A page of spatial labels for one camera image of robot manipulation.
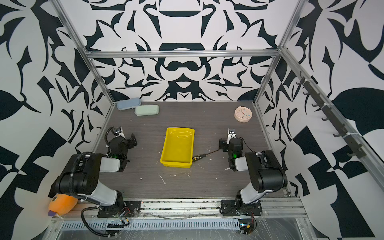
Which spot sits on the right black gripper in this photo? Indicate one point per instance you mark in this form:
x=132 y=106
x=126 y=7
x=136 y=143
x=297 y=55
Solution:
x=224 y=142

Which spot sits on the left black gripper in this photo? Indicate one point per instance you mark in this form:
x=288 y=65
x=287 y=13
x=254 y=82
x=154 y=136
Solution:
x=131 y=144

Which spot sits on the black yellow screwdriver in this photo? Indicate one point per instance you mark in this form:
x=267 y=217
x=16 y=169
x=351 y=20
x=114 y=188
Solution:
x=201 y=156

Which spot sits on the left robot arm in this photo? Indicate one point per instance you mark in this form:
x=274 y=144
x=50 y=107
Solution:
x=81 y=177

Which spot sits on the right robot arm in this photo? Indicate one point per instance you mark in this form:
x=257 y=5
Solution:
x=266 y=176

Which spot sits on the yellow plastic bin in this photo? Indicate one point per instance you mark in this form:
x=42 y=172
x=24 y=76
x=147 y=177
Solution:
x=178 y=148

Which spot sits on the green glasses case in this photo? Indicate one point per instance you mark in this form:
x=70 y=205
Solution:
x=147 y=110

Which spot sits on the pink round clock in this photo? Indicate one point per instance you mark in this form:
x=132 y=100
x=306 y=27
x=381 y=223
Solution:
x=243 y=114

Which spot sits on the blue glasses case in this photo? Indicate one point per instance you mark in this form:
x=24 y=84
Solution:
x=128 y=104

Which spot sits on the orange plush toy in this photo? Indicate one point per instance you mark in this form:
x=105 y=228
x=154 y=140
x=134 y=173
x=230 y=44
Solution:
x=61 y=204

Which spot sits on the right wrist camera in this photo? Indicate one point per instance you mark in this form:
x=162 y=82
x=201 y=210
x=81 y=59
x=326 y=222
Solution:
x=231 y=134

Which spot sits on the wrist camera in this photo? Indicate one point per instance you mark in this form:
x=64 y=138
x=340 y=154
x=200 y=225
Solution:
x=231 y=134
x=118 y=132

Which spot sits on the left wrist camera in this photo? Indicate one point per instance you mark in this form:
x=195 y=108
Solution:
x=118 y=132

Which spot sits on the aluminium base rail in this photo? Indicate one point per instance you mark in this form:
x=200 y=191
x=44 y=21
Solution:
x=191 y=208

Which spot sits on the black wall hook rack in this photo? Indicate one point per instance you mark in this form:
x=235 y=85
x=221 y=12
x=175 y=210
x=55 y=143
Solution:
x=333 y=115

